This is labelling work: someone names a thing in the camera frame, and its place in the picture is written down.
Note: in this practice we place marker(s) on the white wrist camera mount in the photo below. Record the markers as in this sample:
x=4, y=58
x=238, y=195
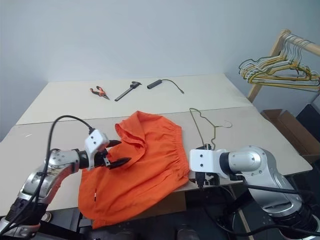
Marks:
x=96, y=140
x=202, y=160

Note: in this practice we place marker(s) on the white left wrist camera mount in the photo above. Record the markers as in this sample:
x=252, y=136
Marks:
x=96, y=140

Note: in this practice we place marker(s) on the black bar tool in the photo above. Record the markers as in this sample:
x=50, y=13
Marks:
x=125, y=93

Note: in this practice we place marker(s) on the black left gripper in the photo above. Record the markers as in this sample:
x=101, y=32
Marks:
x=102, y=160

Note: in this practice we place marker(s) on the white shoe toe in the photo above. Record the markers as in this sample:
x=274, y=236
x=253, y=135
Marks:
x=46, y=216

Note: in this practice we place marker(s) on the wooden clothes rack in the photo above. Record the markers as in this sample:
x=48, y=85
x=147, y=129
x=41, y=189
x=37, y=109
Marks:
x=310, y=47

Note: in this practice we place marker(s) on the orange black pliers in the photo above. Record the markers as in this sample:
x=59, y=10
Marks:
x=100, y=92

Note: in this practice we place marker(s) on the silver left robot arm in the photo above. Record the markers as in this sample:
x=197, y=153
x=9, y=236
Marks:
x=60, y=160

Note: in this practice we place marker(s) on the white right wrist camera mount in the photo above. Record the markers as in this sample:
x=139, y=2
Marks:
x=202, y=160

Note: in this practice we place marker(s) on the bunch of clothes hangers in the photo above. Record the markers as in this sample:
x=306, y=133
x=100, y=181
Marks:
x=250, y=60

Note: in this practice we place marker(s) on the black box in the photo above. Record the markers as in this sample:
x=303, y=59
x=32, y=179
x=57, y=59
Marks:
x=312, y=117

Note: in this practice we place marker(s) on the orange shorts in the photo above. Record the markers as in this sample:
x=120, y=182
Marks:
x=140, y=180

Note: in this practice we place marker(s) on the light wooden table leg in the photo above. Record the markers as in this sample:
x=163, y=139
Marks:
x=244, y=223

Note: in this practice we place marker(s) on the brown cardboard box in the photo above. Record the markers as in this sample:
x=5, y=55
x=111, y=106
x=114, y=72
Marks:
x=287, y=122

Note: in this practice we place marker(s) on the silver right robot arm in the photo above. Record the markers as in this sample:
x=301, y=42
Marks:
x=252, y=160

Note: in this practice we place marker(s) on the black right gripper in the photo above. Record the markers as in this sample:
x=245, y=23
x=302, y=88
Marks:
x=202, y=178

